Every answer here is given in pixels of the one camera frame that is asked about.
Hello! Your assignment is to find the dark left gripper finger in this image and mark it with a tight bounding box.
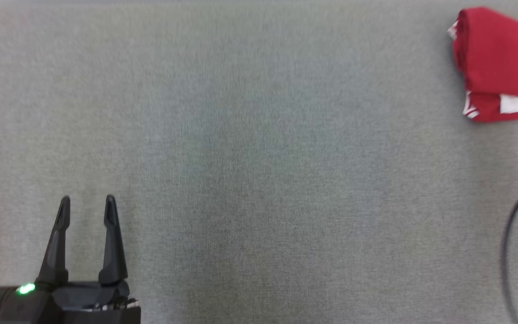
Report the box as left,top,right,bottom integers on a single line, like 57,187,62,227
98,194,129,285
36,196,71,285

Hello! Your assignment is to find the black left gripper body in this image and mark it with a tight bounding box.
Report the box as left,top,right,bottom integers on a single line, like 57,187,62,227
0,280,142,324

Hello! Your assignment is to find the red basketball jersey number 23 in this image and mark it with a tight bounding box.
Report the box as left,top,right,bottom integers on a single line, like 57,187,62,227
447,6,518,123

